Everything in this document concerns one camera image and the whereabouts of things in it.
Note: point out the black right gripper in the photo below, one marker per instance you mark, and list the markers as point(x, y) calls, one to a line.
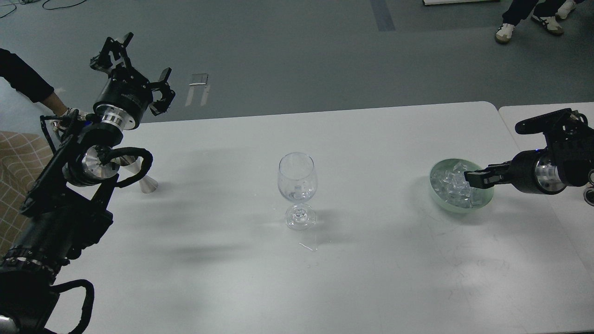
point(529, 172)

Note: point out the beige checked cushion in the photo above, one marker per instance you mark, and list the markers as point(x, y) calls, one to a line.
point(23, 156)

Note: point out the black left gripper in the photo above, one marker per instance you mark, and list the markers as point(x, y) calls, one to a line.
point(128, 90)

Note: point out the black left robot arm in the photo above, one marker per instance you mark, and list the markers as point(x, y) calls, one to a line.
point(67, 204)

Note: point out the standing person white sneakers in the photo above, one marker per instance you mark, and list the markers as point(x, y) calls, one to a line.
point(546, 13)

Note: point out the silver metal jigger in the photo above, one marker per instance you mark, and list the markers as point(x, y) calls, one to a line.
point(133, 165)

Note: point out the seated person in black trousers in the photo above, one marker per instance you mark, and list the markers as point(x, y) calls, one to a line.
point(24, 79)

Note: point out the green bowl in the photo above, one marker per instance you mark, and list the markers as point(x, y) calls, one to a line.
point(459, 206)

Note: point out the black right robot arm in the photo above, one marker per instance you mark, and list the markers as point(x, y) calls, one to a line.
point(567, 160)

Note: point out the clear wine glass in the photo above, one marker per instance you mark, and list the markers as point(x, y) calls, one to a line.
point(297, 182)

